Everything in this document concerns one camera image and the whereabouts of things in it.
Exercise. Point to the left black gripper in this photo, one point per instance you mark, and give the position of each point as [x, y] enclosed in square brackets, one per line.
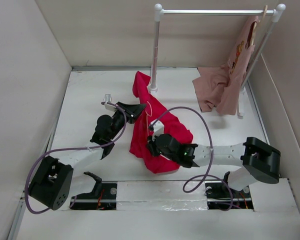
[133, 111]

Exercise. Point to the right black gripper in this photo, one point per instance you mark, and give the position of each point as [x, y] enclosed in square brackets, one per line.
[151, 145]

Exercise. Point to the pink wire hanger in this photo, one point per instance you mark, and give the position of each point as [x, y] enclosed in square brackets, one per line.
[148, 112]

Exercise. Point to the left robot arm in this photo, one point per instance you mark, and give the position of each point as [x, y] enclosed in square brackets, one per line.
[52, 180]

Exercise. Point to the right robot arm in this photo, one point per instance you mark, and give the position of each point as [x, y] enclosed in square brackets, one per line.
[257, 160]

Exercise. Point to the pink shirt on floor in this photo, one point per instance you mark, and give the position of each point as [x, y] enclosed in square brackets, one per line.
[210, 85]

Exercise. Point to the hanging pink printed shirt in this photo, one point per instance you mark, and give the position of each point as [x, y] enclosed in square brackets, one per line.
[237, 64]

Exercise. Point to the wooden hanger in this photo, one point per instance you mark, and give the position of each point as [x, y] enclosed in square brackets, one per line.
[257, 25]

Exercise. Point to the white clothes rack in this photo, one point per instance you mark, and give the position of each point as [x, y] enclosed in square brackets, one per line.
[262, 35]

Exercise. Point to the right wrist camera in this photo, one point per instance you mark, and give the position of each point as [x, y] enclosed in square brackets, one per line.
[157, 129]

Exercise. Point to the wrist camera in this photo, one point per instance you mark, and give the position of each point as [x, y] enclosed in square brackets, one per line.
[109, 101]
[157, 129]

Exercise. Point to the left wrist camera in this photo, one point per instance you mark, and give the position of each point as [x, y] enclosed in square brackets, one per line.
[109, 101]

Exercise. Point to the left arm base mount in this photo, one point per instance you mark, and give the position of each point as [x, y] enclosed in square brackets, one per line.
[90, 192]

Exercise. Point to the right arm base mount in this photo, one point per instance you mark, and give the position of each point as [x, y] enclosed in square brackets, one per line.
[219, 198]

